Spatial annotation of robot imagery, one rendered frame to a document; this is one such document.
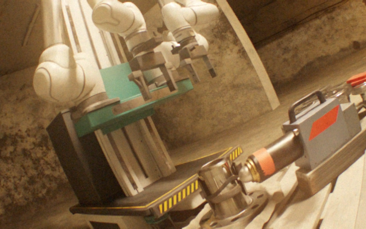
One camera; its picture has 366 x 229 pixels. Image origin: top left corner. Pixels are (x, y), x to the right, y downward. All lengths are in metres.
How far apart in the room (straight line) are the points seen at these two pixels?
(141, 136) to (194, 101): 4.28
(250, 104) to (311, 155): 4.26
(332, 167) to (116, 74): 1.10
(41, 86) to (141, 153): 0.74
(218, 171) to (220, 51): 4.38
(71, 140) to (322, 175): 1.14
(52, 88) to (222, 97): 4.60
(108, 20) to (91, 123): 0.40
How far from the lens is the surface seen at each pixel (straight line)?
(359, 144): 1.01
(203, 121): 5.76
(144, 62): 0.99
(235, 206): 0.91
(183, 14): 1.26
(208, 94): 5.51
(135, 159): 1.44
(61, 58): 1.00
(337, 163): 0.94
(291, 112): 0.88
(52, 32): 1.07
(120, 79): 1.43
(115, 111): 1.14
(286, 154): 0.84
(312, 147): 0.87
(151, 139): 1.48
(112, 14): 0.88
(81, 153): 1.41
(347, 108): 0.97
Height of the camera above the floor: 0.56
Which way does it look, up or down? 1 degrees up
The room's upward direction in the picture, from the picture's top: 25 degrees counter-clockwise
